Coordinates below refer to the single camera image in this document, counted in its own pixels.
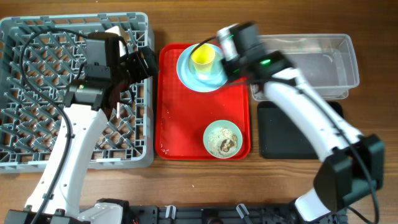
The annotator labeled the black tray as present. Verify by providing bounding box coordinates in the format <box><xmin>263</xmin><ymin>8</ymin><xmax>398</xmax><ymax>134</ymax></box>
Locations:
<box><xmin>257</xmin><ymin>100</ymin><xmax>345</xmax><ymax>160</ymax></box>

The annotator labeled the green bowl with food scraps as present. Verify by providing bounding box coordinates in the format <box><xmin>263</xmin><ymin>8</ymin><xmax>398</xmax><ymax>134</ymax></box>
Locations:
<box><xmin>203</xmin><ymin>120</ymin><xmax>243</xmax><ymax>159</ymax></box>

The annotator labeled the yellow plastic cup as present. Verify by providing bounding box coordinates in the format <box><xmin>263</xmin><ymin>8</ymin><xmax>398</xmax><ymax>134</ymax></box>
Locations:
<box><xmin>190</xmin><ymin>44</ymin><xmax>216</xmax><ymax>73</ymax></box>

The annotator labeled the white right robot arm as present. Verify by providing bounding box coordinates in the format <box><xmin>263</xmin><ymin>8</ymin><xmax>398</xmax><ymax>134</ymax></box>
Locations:
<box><xmin>216</xmin><ymin>22</ymin><xmax>385</xmax><ymax>223</ymax></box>

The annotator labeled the light blue plate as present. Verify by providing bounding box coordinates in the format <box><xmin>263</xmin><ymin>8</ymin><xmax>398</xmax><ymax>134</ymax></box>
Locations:
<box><xmin>177</xmin><ymin>44</ymin><xmax>227</xmax><ymax>93</ymax></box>

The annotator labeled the light green bowl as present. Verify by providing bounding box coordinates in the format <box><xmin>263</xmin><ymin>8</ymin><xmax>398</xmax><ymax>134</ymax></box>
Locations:
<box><xmin>188</xmin><ymin>51</ymin><xmax>223</xmax><ymax>82</ymax></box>

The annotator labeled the red plastic tray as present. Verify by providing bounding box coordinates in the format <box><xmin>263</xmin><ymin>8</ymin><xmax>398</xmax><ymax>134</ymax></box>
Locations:
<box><xmin>155</xmin><ymin>44</ymin><xmax>251</xmax><ymax>161</ymax></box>

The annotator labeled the grey dishwasher rack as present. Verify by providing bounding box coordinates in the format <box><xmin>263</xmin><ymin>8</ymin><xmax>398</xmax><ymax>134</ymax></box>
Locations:
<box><xmin>1</xmin><ymin>12</ymin><xmax>154</xmax><ymax>173</ymax></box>

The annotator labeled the clear plastic bin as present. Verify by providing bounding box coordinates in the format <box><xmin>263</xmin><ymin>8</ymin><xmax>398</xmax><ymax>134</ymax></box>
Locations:
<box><xmin>259</xmin><ymin>34</ymin><xmax>359</xmax><ymax>100</ymax></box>

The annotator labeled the white plastic fork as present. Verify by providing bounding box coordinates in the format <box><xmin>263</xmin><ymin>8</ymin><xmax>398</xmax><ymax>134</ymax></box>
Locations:
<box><xmin>116</xmin><ymin>102</ymin><xmax>121</xmax><ymax>119</ymax></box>

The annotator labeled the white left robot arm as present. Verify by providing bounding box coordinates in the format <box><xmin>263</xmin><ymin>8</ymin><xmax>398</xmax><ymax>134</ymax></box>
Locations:
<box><xmin>5</xmin><ymin>32</ymin><xmax>159</xmax><ymax>223</ymax></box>

